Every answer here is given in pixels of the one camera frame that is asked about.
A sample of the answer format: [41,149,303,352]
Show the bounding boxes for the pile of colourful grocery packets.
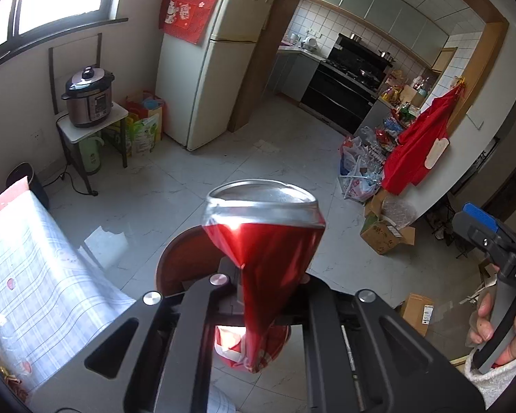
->
[378,73,440,140]

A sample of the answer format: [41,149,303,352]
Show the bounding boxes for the person's right hand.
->
[465,290,516,368]

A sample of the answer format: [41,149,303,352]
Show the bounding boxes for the green thermos jug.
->
[78,136,105,176]

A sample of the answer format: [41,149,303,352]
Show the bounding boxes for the small flat cardboard box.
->
[399,293,435,336]

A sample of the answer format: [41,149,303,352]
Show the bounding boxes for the dark metal folding frame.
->
[48,33,103,95]

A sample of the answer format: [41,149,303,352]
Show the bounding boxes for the open cardboard box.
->
[360,189,417,255]

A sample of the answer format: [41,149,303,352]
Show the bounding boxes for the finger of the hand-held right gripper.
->
[452,202,502,247]

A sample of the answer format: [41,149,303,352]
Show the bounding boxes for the green white printed bag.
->
[131,114,162,156]

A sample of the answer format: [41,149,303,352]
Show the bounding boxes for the grey kitchen counter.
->
[275,45,327,99]

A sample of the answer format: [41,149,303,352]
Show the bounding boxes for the black kitchen stove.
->
[300,60,388,135]

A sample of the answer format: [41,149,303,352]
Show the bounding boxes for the person's right forearm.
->
[464,344,516,409]

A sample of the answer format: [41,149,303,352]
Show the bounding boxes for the black range hood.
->
[328,33,394,74]

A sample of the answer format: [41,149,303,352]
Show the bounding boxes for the crushed red drink can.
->
[202,179,327,374]

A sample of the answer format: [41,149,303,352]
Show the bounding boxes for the black metal rack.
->
[426,198,469,260]

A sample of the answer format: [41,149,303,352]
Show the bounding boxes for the cream two-door fridge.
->
[155,0,280,151]

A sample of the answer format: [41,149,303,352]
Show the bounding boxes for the red hanging apron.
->
[382,85,462,196]

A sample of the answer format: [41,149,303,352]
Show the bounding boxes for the grey upper kitchen cabinets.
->
[312,0,450,52]

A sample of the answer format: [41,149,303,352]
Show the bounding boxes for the red printed cloth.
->
[160,0,233,45]

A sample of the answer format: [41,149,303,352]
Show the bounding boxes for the black power cable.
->
[43,171,99,197]

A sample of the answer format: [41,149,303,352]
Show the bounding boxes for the pile of plastic bags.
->
[339,127,386,202]

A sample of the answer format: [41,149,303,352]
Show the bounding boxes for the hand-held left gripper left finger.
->
[28,266,246,413]

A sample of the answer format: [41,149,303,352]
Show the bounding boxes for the small white side table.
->
[56,102,130,196]

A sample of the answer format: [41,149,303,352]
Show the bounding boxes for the blue plaid tablecloth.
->
[0,176,136,405]

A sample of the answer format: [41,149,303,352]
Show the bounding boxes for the colourful shopping bags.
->
[126,90,166,142]

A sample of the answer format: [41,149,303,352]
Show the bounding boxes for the silver black pressure cooker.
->
[61,65,115,128]

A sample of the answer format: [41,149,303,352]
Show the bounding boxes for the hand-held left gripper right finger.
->
[283,272,486,413]

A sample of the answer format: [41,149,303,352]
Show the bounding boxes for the round reddish-brown trash bin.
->
[156,225,311,299]

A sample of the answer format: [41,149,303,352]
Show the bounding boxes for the black stool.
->
[6,162,50,209]

